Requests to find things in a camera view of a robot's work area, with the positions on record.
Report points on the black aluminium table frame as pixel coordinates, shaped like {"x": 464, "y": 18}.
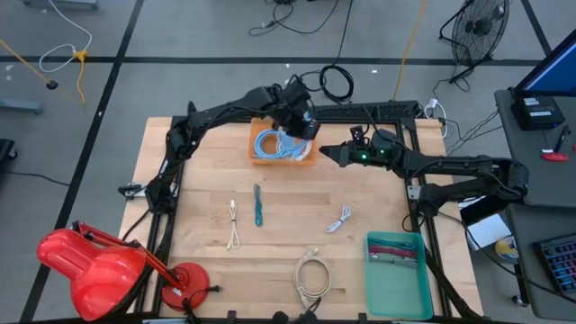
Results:
{"x": 407, "y": 125}

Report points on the black wheeled base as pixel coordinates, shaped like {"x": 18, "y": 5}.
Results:
{"x": 5, "y": 150}

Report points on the orange plastic bin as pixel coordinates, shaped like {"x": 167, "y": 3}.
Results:
{"x": 270, "y": 163}

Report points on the black floor fan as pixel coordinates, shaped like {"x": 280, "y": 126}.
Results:
{"x": 479, "y": 27}

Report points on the red desk gadget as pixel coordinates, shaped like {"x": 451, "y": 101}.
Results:
{"x": 555, "y": 157}

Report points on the backlit keyboard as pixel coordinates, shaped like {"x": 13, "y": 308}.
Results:
{"x": 560, "y": 263}

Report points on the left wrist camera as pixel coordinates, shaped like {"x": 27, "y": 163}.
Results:
{"x": 311, "y": 129}

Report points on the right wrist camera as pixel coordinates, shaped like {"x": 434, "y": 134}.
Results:
{"x": 357, "y": 135}

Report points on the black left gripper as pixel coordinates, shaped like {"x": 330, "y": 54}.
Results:
{"x": 292, "y": 105}

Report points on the grey table foot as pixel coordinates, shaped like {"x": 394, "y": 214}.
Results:
{"x": 18, "y": 106}

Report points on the white paper sheet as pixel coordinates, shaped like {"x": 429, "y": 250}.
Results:
{"x": 488, "y": 231}

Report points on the black pen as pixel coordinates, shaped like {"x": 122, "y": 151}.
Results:
{"x": 561, "y": 138}

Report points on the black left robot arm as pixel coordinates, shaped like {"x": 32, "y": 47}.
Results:
{"x": 216, "y": 112}

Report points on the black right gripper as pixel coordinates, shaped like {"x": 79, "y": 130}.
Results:
{"x": 378, "y": 153}

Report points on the computer monitor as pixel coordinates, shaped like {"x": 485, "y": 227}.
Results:
{"x": 555, "y": 72}

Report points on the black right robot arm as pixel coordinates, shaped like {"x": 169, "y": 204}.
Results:
{"x": 472, "y": 164}

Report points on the red desk lamp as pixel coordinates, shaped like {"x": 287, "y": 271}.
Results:
{"x": 90, "y": 270}

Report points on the round printed disc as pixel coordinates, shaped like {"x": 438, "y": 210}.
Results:
{"x": 507, "y": 249}

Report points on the green plastic bin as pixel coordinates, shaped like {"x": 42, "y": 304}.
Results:
{"x": 396, "y": 292}

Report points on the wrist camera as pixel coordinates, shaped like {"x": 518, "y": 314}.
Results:
{"x": 357, "y": 135}
{"x": 311, "y": 129}

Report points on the small black computer box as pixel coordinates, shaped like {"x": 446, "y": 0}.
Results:
{"x": 537, "y": 112}

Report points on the grey side desk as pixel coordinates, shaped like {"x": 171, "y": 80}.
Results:
{"x": 549, "y": 189}
{"x": 553, "y": 220}

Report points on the white power plug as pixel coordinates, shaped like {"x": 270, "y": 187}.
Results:
{"x": 432, "y": 104}

